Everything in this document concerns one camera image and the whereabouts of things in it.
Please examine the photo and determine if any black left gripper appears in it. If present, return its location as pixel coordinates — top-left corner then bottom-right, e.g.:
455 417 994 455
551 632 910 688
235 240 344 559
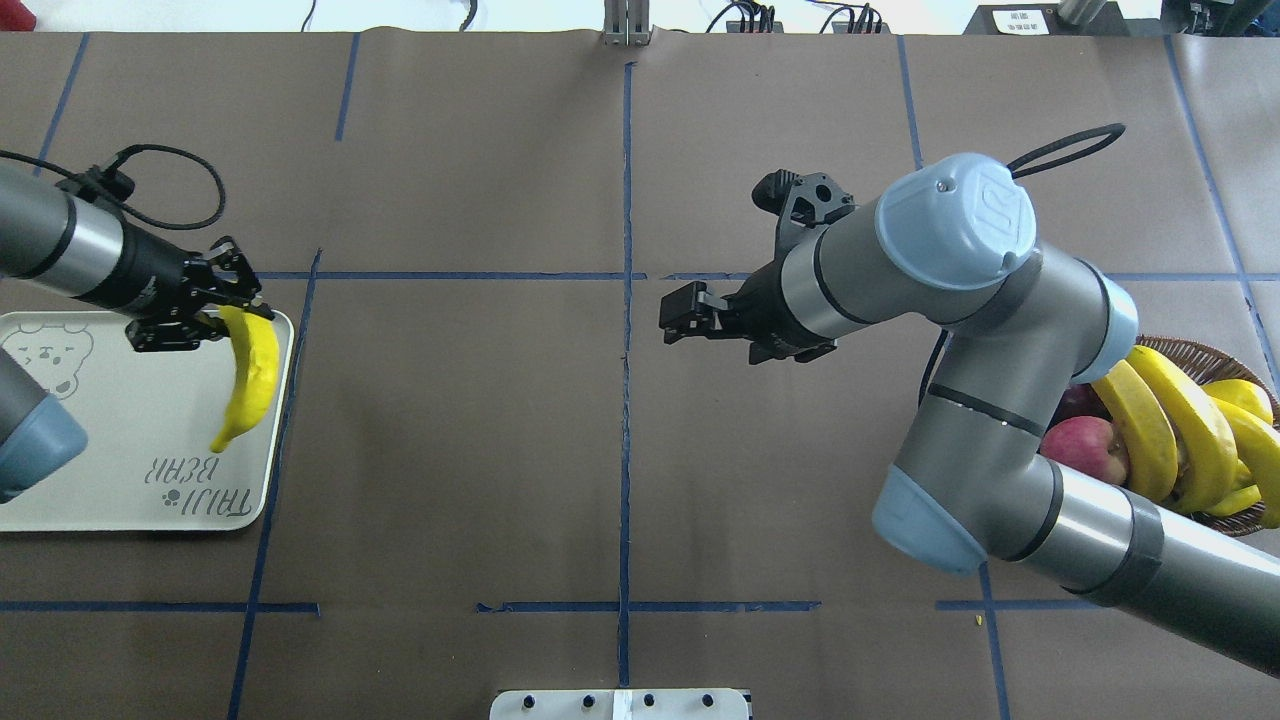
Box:
102 234 276 354

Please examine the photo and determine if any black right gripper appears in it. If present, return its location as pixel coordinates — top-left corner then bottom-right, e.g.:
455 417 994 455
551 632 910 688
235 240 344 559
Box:
659 263 838 365

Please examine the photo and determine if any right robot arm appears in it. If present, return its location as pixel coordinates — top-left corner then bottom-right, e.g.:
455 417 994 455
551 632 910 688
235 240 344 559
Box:
658 152 1277 676

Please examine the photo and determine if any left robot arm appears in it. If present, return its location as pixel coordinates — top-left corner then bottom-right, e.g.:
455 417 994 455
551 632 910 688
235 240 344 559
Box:
1 165 282 451

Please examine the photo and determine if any brown wicker basket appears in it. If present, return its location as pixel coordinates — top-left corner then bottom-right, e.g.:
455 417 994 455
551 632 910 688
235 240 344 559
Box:
1138 337 1277 533

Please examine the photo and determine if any white bear tray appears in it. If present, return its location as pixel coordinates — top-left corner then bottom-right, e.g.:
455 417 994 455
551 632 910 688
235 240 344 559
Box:
1 311 283 532

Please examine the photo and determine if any red cylinder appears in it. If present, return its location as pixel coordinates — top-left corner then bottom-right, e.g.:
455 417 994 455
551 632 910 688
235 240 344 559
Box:
0 0 38 32

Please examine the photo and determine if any dark red mango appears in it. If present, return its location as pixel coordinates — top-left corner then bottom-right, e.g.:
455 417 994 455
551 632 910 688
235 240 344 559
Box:
1053 384 1110 423

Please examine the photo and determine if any pink red apple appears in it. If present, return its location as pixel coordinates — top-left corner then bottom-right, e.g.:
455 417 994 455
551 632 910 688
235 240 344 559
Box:
1039 416 1130 486

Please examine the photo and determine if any black box with label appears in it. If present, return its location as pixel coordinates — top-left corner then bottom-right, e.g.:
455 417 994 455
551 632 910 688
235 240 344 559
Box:
963 1 1164 37

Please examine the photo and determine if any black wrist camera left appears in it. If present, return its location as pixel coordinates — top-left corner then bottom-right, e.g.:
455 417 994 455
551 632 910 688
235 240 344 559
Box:
55 167 136 206

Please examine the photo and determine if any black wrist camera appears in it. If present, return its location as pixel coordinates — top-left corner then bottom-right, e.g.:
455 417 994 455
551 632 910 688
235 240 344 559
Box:
751 169 858 260
55 167 136 206

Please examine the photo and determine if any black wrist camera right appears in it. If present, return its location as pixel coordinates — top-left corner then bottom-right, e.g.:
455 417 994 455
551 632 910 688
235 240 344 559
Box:
751 169 858 260

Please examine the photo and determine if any aluminium frame post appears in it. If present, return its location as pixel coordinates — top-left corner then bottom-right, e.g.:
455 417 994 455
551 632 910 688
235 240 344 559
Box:
602 0 653 47

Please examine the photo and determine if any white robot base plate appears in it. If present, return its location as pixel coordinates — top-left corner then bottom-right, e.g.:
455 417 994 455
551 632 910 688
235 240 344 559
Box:
488 688 754 719

